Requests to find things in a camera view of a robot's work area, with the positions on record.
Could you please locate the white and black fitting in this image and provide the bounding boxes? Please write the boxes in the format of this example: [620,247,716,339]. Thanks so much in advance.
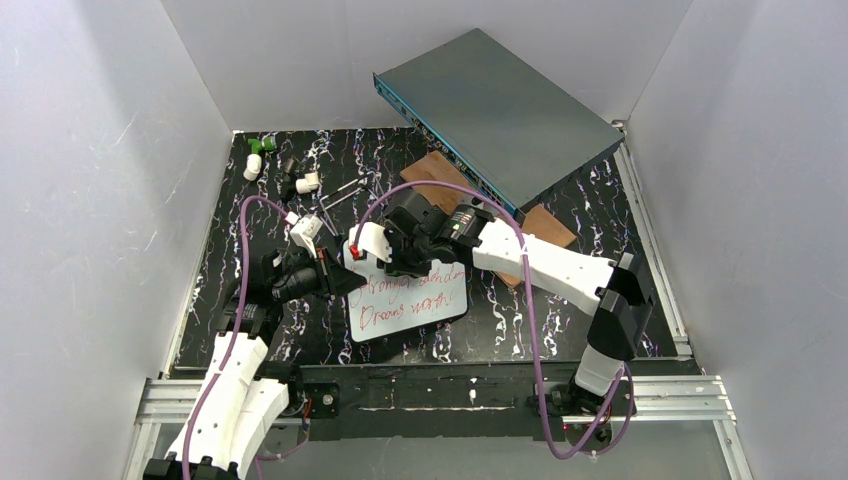
[279,158,321,203]

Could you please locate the purple cable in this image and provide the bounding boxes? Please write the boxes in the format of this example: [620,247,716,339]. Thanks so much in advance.
[354,180,637,461]
[180,195,313,480]

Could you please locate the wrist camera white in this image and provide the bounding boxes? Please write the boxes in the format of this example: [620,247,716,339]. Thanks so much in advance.
[347,222,392,263]
[285,212,324,259]

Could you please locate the wooden board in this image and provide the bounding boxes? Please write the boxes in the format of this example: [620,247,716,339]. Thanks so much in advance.
[400,151,577,247]

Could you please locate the teal network switch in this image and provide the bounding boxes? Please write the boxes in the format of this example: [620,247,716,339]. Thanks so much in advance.
[373,29,624,222]

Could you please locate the black wire easel stand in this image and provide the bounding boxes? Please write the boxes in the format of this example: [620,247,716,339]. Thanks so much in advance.
[318,171,382,235]

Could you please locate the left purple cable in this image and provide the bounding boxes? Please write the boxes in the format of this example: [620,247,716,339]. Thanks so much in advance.
[180,195,313,480]

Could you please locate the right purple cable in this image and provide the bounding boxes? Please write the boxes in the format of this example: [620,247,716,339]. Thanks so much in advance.
[354,180,637,461]

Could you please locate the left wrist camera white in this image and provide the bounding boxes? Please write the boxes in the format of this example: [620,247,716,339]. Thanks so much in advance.
[285,212,324,259]

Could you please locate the white pipe elbow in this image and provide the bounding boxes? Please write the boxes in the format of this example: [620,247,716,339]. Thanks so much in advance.
[243,154,263,182]

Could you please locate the aluminium frame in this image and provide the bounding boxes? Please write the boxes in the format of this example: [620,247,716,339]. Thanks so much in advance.
[140,127,744,477]

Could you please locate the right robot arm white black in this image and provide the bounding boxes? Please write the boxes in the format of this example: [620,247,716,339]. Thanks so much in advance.
[357,188,655,414]

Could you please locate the green pipe fitting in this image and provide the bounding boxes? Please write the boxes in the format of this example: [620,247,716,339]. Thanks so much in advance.
[248,135,278,155]

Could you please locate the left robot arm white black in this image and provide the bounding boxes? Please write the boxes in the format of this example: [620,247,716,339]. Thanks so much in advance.
[142,247,367,479]

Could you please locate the small whiteboard red writing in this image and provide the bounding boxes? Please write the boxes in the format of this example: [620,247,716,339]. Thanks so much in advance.
[343,250,468,343]

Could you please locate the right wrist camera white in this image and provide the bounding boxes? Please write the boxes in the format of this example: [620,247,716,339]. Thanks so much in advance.
[347,222,392,263]

